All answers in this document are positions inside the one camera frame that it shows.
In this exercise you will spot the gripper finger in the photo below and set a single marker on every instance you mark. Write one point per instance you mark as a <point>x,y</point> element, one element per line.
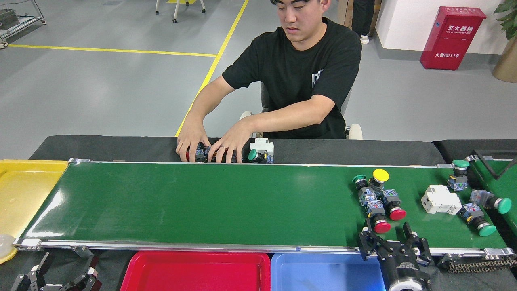
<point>89,281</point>
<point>30,279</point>

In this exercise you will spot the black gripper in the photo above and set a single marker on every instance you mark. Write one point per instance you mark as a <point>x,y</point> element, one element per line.
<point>404,262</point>

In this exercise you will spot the red button switch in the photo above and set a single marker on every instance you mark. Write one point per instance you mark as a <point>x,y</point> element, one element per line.
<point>200,154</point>
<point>187,156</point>
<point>398,214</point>
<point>382,226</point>

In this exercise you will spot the green button switch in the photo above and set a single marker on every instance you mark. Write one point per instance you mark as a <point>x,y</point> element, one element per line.
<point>504,205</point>
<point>486,230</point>
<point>252,154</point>
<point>366,197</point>
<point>460,163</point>

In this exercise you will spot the white circuit breaker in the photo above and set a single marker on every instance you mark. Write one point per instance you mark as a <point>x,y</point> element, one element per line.
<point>262,145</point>
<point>440,200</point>

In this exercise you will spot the yellow button switch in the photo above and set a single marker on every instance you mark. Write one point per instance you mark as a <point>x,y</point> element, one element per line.
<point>381,175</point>

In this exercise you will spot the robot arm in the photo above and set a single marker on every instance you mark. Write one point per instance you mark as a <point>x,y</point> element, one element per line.
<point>408,286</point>

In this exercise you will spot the blue plastic tray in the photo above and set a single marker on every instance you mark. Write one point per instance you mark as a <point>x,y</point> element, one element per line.
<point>323,275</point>

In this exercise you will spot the yellow plastic tray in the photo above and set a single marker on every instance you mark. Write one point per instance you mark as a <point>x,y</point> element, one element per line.
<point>28,194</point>

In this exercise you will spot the red plastic tray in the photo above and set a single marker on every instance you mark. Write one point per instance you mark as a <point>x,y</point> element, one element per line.
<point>194,275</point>

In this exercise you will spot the short green conveyor belt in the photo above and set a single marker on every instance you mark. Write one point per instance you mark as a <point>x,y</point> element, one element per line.
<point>501,186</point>

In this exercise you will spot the long green conveyor belt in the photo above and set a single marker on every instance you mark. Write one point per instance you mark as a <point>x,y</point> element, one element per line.
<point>242,202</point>

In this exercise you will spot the person's right hand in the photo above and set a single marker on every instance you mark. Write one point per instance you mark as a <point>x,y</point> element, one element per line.
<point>194,133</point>

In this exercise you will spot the person's left hand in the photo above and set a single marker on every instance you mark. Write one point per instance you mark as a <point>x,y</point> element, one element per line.
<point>234,137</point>

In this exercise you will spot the clear round plastic lid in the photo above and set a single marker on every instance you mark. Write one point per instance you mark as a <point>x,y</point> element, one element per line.
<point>6,248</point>

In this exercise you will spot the grey office chair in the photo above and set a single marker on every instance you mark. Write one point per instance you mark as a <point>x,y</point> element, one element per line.
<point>355,132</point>

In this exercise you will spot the person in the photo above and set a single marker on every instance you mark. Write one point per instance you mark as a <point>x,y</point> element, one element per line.
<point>363,16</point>
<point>299,72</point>

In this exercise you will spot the tan plant pot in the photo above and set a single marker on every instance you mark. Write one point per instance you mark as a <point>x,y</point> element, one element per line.
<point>507,64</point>

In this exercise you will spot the red fire extinguisher box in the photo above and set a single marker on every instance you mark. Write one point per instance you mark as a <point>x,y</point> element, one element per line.
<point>452,38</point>

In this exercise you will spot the brown cardboard box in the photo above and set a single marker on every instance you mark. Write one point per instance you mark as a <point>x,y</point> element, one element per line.
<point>345,12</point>

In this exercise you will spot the silver metal cart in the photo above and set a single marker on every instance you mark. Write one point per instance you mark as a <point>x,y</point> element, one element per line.
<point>16,24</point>

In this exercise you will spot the green potted plant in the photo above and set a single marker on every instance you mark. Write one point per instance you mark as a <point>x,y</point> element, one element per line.
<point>509,16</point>

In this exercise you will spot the white stand on wheels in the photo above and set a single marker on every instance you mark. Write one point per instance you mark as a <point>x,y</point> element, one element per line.
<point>177,8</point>

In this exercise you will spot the black angled bracket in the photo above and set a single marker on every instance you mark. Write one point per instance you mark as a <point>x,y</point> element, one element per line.
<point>490,171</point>

